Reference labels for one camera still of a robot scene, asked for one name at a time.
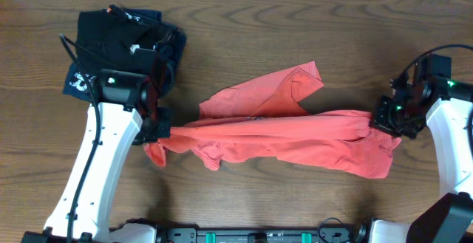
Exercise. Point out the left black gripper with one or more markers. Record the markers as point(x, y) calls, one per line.
point(157, 123)

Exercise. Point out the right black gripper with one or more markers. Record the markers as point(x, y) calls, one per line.
point(381, 122)

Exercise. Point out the red t-shirt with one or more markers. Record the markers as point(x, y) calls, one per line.
point(263, 118)

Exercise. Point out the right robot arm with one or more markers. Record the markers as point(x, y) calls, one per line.
point(432, 99)

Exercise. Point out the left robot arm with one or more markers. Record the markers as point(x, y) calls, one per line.
point(120, 103)

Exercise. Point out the black folded garment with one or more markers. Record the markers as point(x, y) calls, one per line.
point(105, 38)

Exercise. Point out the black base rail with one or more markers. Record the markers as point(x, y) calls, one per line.
point(330, 231)

